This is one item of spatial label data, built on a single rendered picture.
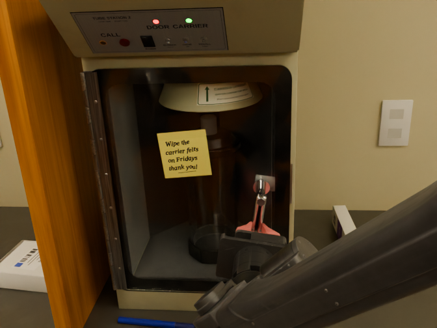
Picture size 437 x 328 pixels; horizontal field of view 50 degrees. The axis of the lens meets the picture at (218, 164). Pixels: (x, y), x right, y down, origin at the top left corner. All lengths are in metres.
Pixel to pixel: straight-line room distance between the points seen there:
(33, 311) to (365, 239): 0.77
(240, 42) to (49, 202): 0.37
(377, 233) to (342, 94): 0.87
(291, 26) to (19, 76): 0.36
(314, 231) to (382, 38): 0.46
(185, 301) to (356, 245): 0.60
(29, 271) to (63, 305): 0.20
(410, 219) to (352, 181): 0.96
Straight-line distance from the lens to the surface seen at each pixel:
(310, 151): 1.21
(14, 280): 1.05
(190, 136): 0.73
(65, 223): 0.81
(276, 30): 0.63
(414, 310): 0.96
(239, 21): 0.62
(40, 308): 1.00
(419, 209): 0.30
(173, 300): 0.90
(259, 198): 0.70
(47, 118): 0.75
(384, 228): 0.32
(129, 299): 0.92
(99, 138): 0.77
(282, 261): 0.55
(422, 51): 1.19
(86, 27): 0.66
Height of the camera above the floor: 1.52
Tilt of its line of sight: 23 degrees down
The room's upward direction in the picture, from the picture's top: 3 degrees counter-clockwise
